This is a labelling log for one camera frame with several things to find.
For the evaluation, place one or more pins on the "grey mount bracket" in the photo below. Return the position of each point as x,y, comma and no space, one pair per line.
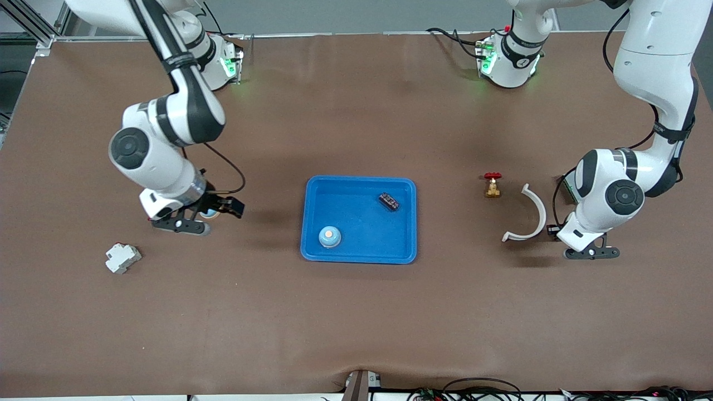
359,387

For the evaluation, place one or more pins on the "aluminium frame profile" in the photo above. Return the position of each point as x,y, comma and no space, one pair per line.
49,42

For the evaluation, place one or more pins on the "blue plastic tray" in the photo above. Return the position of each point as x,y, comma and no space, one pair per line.
362,223

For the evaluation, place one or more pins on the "white circuit breaker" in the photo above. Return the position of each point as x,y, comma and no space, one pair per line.
122,259

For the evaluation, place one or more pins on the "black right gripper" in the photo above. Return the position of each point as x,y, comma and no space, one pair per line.
214,200

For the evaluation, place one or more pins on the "grey metal box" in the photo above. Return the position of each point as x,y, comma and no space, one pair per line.
568,189

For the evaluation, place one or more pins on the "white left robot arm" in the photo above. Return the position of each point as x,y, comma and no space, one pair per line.
657,72

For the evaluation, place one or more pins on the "black connector block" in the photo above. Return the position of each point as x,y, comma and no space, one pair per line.
389,201

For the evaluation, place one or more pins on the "light blue call bell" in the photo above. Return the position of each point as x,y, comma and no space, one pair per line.
211,215
330,238

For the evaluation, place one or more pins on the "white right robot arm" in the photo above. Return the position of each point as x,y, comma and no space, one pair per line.
150,164

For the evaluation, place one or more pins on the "white curved plastic clip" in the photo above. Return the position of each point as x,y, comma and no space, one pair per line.
543,217

